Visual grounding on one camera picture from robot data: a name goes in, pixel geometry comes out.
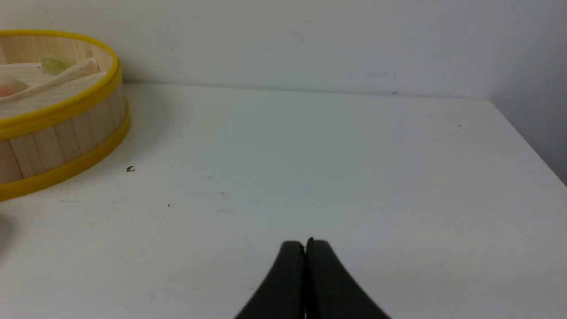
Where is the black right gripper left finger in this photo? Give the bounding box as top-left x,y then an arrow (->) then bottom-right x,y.
236,241 -> 305,319

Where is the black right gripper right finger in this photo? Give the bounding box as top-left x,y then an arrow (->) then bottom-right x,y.
306,238 -> 389,319

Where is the pink steamed dumpling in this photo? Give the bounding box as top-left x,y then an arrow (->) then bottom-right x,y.
0,74 -> 30,97

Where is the yellow-rimmed bamboo steamer basket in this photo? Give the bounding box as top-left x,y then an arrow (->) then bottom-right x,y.
1,30 -> 131,201

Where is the green steamed dumpling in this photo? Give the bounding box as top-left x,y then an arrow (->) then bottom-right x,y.
40,56 -> 69,74

